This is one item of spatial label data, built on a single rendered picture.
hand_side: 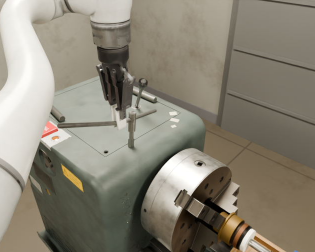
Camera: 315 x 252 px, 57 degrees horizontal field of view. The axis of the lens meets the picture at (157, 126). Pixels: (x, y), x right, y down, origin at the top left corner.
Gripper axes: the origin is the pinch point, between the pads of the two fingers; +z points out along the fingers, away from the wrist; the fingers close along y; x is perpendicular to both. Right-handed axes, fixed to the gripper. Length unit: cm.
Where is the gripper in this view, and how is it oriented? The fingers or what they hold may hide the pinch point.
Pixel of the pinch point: (118, 116)
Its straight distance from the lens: 81.2
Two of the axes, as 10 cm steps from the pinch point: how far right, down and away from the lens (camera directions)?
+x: 6.9, -4.0, 6.0
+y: 7.2, 3.9, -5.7
